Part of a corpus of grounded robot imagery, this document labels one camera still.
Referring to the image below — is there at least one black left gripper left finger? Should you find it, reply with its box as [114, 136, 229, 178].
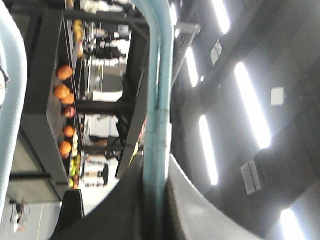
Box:
[51, 155, 150, 240]

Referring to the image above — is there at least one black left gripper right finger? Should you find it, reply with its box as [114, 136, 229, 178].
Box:
[164, 155, 260, 240]

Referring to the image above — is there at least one light blue shopping basket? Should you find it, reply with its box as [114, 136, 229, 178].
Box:
[0, 0, 174, 226]

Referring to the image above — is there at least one orange fruit lower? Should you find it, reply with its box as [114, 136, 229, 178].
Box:
[54, 84, 71, 100]

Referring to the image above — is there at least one orange fruit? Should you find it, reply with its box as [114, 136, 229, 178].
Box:
[54, 84, 71, 100]
[56, 65, 74, 81]

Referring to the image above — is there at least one black wooden produce stand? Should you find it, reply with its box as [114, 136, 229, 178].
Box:
[7, 9, 150, 204]

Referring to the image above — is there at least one orange fruit upper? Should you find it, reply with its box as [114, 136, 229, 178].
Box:
[56, 65, 74, 81]

